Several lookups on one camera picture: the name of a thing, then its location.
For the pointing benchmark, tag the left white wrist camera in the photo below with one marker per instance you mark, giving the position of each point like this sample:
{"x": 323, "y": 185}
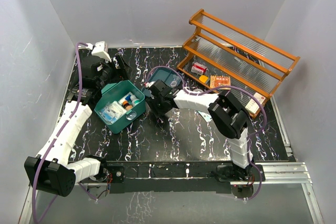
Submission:
{"x": 99, "y": 49}

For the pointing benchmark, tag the blue white bandage roll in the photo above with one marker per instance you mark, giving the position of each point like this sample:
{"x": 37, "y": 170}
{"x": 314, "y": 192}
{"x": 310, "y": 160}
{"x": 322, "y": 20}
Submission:
{"x": 125, "y": 98}

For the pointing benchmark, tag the bagged tape roll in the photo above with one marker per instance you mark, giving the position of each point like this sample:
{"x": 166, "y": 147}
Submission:
{"x": 175, "y": 81}

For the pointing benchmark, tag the blue white bandage packet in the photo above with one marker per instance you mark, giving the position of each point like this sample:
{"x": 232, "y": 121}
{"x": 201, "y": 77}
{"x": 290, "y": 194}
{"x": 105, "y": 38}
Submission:
{"x": 111, "y": 112}

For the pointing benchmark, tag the black front base bar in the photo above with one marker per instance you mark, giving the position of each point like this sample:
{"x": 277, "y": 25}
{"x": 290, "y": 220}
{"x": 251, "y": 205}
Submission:
{"x": 218, "y": 176}

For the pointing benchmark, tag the blue white mask packet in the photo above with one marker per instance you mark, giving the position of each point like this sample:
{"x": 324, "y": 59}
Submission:
{"x": 207, "y": 118}

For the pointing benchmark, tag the white green medicine bottle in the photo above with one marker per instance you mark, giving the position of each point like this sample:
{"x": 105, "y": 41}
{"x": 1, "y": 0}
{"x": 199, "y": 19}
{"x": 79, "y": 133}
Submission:
{"x": 134, "y": 100}

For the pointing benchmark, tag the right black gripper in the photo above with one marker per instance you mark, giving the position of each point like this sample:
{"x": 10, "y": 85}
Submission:
{"x": 151, "y": 102}

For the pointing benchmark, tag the aluminium frame rail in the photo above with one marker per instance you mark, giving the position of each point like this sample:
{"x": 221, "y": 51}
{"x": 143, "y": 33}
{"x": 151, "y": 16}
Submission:
{"x": 280, "y": 173}

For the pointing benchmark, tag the orange wooden shelf rack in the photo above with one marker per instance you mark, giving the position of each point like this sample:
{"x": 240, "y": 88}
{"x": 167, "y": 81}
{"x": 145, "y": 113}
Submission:
{"x": 226, "y": 50}

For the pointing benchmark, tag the orange spiral notepad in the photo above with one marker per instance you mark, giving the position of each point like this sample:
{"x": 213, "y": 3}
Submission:
{"x": 218, "y": 81}

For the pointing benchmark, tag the yellow grey sponge block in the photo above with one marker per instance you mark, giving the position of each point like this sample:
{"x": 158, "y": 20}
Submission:
{"x": 204, "y": 78}

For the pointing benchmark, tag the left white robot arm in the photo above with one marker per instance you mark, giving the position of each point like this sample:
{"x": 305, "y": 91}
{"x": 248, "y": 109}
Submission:
{"x": 50, "y": 170}

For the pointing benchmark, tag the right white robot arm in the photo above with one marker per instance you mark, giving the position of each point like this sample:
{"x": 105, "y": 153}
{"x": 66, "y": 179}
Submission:
{"x": 228, "y": 114}

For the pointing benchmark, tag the green medicine kit box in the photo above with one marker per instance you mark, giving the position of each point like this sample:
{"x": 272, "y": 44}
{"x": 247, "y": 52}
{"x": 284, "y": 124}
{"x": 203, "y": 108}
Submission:
{"x": 114, "y": 92}

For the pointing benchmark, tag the orange cap medicine bottle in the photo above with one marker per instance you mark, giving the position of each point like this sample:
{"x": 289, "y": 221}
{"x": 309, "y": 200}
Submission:
{"x": 127, "y": 105}

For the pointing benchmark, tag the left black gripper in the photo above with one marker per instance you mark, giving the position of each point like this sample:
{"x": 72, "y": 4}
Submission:
{"x": 125, "y": 70}

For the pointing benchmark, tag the red white medicine box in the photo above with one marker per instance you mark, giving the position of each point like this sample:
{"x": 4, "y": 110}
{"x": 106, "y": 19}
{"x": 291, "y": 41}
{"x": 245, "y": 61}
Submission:
{"x": 198, "y": 68}

